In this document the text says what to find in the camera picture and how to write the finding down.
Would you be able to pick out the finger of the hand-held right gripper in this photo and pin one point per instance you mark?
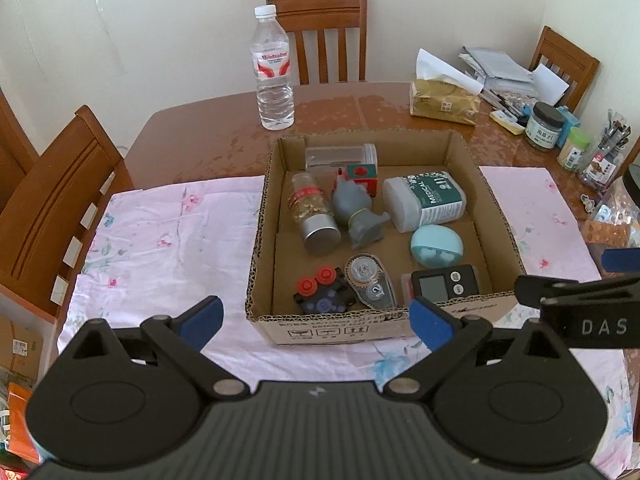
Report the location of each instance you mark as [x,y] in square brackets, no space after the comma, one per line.
[622,260]
[530,287]

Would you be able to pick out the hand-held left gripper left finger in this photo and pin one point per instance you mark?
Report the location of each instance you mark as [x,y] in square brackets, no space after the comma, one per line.
[205,317]

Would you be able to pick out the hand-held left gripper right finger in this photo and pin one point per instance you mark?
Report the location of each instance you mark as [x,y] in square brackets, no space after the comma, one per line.
[430,322]

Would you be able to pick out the black digital timer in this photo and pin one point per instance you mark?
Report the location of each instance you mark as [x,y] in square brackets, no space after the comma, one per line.
[442,282]

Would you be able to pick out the correction tape dispenser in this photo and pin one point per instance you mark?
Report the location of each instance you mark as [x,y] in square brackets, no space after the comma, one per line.
[370,280]

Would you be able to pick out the teal round case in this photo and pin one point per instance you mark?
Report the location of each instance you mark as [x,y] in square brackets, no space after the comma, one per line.
[437,245]

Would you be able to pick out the cardboard box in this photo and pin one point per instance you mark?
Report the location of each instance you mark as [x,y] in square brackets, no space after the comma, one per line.
[320,330]

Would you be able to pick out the black toy with red wheels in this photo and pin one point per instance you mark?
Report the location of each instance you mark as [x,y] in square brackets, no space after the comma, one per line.
[322,295]

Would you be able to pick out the grey animal toy yellow collar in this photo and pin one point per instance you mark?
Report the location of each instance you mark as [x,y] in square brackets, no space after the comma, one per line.
[357,210]

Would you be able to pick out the yellow capsule bottle silver lid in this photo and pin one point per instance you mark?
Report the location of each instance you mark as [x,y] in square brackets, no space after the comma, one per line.
[312,210]

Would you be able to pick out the clear plastic box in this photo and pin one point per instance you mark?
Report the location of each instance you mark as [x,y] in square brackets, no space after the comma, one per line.
[335,155]

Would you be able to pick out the large clear jar black lid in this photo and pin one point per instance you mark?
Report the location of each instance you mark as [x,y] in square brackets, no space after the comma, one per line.
[620,220]

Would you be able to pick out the pink floral tablecloth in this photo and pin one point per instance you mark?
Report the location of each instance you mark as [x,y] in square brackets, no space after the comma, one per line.
[165,240]

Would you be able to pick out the clear bag of items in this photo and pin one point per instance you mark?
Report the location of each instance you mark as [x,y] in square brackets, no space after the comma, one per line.
[607,155]

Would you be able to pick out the small jar green lid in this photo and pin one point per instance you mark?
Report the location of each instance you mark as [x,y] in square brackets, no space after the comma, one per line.
[574,150]

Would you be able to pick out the blue small box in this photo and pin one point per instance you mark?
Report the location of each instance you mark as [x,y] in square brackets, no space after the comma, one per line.
[570,119]

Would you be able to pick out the small glass jar black lid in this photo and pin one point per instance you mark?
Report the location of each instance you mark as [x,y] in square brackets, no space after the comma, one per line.
[544,127]

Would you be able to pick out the yellow sticky note pad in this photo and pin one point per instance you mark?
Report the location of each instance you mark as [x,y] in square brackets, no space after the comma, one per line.
[507,122]

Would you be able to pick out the bundle of pens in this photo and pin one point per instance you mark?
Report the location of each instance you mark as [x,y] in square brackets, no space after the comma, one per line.
[505,105]

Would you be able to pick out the brown cardboard carton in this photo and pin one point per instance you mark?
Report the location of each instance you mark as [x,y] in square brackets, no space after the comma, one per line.
[17,347]

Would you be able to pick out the white envelope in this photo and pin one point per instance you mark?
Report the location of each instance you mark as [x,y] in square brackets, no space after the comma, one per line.
[550,82]

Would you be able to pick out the wooden chair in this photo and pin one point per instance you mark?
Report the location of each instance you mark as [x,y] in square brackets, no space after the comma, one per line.
[12,150]
[320,35]
[570,55]
[55,195]

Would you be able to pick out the gold tissue pack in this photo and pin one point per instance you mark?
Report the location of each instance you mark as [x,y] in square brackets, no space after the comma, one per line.
[442,102]

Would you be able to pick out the orange plastic bag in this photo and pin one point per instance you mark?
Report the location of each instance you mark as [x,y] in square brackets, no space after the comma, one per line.
[22,420]

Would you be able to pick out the stack of papers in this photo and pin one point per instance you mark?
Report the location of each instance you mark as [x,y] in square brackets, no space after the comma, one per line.
[495,67]

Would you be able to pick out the clear plastic water bottle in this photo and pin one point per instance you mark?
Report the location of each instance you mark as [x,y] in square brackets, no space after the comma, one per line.
[272,75]

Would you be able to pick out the wooden chair back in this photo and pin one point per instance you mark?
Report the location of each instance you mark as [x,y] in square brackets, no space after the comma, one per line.
[320,35]

